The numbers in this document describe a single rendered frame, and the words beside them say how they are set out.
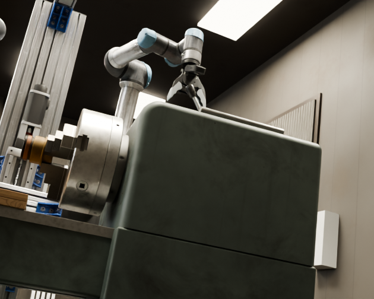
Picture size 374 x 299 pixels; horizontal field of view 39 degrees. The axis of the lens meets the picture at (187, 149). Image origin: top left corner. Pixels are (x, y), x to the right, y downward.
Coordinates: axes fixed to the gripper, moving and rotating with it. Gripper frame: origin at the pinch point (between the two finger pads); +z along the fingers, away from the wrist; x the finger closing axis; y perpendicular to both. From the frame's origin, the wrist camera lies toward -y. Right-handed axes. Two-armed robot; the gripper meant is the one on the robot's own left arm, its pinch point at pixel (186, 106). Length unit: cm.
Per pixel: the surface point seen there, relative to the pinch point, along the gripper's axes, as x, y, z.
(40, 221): 44, -20, 59
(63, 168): 39, -6, 38
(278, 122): -277, 371, -244
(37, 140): 49, -9, 33
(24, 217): 48, -19, 59
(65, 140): 43, -19, 35
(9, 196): 54, -21, 55
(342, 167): -283, 252, -141
